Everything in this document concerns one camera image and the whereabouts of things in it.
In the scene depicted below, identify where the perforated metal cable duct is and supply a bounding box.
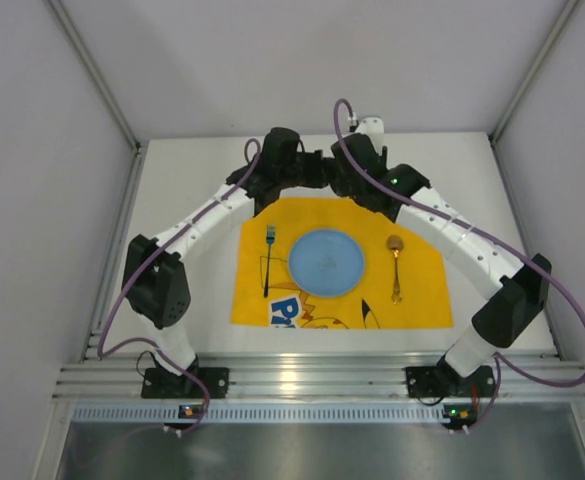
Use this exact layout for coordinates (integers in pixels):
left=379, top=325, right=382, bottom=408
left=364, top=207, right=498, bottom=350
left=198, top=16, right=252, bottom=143
left=71, top=404, right=478, bottom=424

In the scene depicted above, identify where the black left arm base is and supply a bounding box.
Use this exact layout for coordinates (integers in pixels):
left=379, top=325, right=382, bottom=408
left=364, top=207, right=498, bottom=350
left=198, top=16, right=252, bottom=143
left=141, top=365, right=230, bottom=399

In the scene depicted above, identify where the right aluminium frame post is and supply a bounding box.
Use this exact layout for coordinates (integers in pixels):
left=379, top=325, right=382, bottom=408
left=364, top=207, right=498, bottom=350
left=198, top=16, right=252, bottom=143
left=489, top=0, right=585, bottom=146

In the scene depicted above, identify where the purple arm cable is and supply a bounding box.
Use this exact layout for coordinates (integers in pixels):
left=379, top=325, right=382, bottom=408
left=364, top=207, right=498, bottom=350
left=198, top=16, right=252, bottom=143
left=332, top=98, right=585, bottom=435
left=96, top=137, right=262, bottom=436

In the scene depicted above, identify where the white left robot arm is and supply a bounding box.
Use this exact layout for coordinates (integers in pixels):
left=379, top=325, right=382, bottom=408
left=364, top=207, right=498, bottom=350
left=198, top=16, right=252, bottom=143
left=117, top=127, right=336, bottom=379

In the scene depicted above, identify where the gold spoon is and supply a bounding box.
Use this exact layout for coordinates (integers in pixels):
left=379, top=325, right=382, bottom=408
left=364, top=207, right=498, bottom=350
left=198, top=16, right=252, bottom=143
left=386, top=235, right=404, bottom=304

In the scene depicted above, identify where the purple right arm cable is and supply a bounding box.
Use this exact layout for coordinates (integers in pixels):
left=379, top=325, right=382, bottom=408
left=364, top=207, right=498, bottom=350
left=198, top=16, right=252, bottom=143
left=332, top=98, right=585, bottom=435

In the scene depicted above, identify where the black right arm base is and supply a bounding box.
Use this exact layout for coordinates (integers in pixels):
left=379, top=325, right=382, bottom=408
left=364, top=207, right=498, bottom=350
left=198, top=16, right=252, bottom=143
left=405, top=360, right=496, bottom=403

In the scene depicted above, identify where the yellow pikachu place mat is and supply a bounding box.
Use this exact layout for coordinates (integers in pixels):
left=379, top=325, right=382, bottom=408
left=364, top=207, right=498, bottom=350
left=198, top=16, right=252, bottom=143
left=231, top=198, right=454, bottom=330

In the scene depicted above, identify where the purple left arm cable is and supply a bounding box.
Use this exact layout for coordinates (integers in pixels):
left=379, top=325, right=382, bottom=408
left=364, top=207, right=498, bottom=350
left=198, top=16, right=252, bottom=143
left=96, top=137, right=262, bottom=436

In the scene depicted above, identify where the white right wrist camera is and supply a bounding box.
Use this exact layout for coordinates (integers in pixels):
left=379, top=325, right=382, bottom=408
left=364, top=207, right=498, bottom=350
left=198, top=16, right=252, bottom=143
left=349, top=116, right=385, bottom=154

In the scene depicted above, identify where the aluminium frame post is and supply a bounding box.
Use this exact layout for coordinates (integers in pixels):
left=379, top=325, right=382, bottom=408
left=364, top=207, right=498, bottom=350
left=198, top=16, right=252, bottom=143
left=46, top=0, right=141, bottom=151
left=489, top=0, right=585, bottom=146

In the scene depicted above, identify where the left aluminium frame post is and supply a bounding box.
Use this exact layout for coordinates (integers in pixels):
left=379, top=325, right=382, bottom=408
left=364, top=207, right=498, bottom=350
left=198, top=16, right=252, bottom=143
left=46, top=0, right=141, bottom=151

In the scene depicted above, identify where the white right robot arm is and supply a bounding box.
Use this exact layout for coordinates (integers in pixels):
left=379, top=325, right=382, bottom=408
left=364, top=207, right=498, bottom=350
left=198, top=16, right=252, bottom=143
left=330, top=133, right=552, bottom=382

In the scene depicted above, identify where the blue plastic plate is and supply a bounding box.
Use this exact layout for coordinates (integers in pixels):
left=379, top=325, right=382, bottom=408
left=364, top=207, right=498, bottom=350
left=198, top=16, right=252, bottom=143
left=287, top=229, right=366, bottom=298

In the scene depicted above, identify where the aluminium front frame rail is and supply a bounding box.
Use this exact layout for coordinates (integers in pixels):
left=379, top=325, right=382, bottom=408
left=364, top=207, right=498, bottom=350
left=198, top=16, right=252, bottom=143
left=51, top=352, right=585, bottom=401

